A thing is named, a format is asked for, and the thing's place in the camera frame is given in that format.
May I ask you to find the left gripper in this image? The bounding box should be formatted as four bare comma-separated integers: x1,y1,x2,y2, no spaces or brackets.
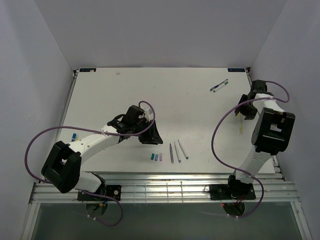
131,119,164,145

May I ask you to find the purple marker pen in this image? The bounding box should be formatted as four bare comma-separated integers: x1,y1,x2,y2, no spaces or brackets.
169,143,174,164

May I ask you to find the yellow highlighter pen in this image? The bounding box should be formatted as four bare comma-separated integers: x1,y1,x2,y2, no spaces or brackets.
238,113,243,134

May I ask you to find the green capped marker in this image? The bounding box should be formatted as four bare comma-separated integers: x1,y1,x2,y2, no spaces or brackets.
212,79,229,93

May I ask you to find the lavender capped white marker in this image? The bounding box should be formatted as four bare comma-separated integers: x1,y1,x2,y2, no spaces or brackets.
174,142,181,163

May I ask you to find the teal white marker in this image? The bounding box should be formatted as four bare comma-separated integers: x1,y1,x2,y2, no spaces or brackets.
178,140,189,160

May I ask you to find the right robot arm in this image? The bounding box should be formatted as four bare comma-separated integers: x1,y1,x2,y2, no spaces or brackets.
225,80,296,199

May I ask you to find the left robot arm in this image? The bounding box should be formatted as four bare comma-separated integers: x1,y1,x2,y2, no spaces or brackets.
41,104,163,200

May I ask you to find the right blue corner label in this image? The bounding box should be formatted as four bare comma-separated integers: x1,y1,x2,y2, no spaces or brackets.
227,68,246,73

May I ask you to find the blue corner label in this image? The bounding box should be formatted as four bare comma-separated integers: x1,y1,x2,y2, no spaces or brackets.
79,68,97,73
227,68,246,73

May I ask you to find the left blue corner label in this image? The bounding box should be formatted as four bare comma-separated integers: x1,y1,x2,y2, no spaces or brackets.
79,68,97,73

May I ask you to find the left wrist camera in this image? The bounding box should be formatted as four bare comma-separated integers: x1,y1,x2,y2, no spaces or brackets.
143,107,153,116

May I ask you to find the aluminium frame rail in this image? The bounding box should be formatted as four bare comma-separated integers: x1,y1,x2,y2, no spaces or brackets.
28,172,301,205

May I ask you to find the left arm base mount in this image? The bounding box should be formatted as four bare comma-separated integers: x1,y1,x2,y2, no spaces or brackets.
76,185,122,202

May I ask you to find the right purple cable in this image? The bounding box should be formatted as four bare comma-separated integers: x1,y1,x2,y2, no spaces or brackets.
211,80,291,218

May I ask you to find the purple cable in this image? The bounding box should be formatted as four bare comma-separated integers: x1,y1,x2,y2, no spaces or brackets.
211,80,291,218
26,100,156,227

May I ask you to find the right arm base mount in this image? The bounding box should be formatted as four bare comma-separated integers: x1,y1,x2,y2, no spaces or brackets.
204,175,256,200

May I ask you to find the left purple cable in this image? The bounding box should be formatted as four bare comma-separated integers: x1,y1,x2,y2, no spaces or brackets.
26,100,156,227

